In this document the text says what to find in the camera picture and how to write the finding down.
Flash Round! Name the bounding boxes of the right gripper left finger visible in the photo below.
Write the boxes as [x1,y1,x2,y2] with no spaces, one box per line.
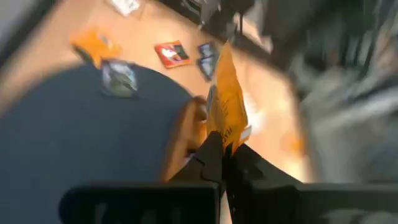
[58,131,224,224]

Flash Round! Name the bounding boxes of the orange peach tea packet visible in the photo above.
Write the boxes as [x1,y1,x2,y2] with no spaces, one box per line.
[206,42,252,155]
[70,27,122,68]

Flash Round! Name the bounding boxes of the blackcurrant tea packet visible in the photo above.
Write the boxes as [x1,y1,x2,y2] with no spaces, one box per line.
[99,60,138,98]
[197,42,220,82]

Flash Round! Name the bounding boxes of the orange white tea packet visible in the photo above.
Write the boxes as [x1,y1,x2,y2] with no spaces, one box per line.
[108,0,141,16]

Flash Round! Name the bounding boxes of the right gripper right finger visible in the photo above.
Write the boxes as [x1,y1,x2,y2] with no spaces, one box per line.
[224,143,398,224]

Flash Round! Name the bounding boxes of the red tea packet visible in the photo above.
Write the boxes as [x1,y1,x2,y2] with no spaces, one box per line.
[154,40,192,69]

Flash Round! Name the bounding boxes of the round dark woven placemat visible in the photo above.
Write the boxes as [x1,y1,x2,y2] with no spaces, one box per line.
[0,62,193,224]

